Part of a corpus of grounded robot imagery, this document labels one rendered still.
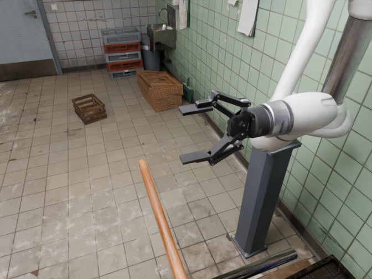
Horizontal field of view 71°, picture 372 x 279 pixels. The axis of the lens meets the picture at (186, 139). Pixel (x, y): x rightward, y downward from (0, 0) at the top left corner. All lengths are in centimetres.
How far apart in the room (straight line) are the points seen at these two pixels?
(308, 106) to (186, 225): 174
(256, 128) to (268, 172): 91
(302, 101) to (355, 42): 53
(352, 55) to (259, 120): 65
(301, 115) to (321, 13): 38
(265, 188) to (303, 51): 91
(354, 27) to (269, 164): 73
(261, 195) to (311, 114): 102
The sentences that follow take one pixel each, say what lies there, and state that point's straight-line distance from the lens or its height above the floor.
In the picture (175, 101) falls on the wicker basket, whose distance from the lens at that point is 371.
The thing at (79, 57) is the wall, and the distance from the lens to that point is 535.
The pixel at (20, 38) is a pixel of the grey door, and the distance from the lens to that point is 531.
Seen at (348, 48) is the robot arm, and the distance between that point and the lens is 120.
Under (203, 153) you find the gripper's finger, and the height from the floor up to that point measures 143.
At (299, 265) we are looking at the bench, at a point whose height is 58.
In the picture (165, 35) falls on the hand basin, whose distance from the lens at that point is 422.
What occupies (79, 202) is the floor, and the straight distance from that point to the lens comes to 259.
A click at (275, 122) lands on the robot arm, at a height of 151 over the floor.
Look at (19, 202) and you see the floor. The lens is 284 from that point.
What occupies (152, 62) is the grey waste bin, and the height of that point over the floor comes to 21.
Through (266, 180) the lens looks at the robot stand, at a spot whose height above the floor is 78.
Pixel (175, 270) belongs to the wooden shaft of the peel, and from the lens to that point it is 71.
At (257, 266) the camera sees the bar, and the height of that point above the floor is 117.
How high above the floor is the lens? 184
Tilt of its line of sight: 36 degrees down
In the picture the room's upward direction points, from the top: straight up
